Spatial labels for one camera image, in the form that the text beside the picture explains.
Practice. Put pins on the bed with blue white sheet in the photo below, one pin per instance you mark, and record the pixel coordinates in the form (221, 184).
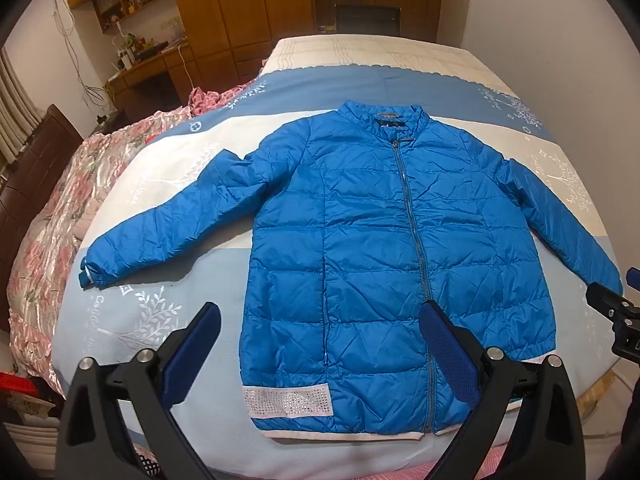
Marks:
(150, 310)

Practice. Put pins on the pink floral quilt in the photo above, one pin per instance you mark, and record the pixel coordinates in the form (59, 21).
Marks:
(60, 220)

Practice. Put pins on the blue puffer jacket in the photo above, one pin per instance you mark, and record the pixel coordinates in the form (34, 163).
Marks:
(350, 210)

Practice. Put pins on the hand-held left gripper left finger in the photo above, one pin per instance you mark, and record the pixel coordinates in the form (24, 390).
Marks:
(196, 341)

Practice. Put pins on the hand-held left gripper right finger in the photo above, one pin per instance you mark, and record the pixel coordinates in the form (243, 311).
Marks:
(445, 350)

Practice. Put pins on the dark wooden headboard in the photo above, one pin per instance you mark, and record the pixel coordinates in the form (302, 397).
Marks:
(40, 160)

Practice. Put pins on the pink patterned cloth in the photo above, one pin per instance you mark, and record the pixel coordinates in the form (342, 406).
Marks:
(210, 99)

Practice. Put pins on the pink striped cloth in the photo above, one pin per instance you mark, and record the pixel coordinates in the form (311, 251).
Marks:
(310, 470)

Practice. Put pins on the wooden desk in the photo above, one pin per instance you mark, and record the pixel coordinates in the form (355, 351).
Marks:
(150, 80)

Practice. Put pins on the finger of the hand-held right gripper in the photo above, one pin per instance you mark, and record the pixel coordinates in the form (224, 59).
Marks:
(607, 302)
(634, 277)

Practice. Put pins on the red box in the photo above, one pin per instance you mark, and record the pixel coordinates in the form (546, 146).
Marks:
(17, 384)

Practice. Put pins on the wooden wardrobe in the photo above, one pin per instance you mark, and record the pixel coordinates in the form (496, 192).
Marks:
(240, 10)

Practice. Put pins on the beige curtain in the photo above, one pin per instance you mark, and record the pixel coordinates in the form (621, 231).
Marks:
(15, 95)

